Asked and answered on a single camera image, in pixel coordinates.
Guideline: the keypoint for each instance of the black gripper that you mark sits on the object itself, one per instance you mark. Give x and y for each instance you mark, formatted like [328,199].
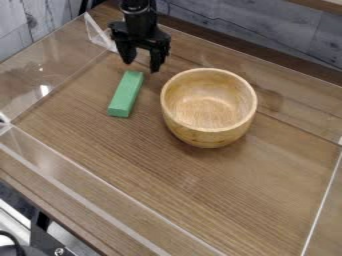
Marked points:
[136,37]

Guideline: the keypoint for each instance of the green rectangular stick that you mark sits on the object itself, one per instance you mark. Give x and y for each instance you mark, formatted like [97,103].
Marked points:
[126,94]

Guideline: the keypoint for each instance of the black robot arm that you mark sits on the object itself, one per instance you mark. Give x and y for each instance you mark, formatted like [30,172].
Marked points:
[140,13]

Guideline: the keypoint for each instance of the wooden bowl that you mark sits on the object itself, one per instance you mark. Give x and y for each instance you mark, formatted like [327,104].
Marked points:
[209,106]

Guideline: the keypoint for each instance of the clear acrylic corner bracket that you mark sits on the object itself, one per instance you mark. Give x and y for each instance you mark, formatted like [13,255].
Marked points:
[100,36]

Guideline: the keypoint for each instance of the clear acrylic barrier wall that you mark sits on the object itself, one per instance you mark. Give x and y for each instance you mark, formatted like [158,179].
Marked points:
[114,223]

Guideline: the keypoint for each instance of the black table leg bracket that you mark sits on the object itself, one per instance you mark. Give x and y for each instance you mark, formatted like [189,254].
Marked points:
[42,240]

